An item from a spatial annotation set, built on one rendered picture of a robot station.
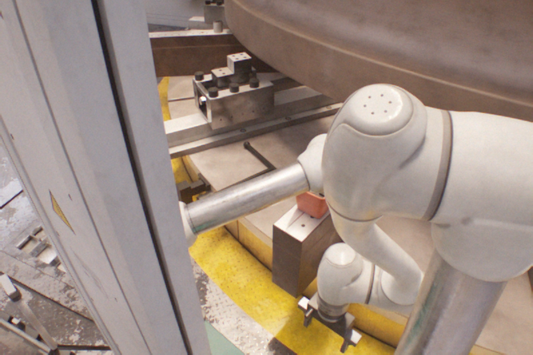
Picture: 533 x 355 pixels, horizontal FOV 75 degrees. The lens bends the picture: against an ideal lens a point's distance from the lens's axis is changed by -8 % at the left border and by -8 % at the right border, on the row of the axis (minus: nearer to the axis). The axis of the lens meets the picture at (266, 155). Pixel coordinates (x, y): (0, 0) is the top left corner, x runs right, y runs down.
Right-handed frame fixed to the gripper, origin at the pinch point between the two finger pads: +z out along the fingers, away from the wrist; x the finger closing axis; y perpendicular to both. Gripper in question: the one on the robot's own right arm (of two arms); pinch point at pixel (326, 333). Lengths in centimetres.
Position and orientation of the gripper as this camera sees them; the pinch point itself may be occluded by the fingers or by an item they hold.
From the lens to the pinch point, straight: 122.5
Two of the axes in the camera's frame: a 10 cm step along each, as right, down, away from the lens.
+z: 0.0, 8.0, 6.0
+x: 7.6, 3.9, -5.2
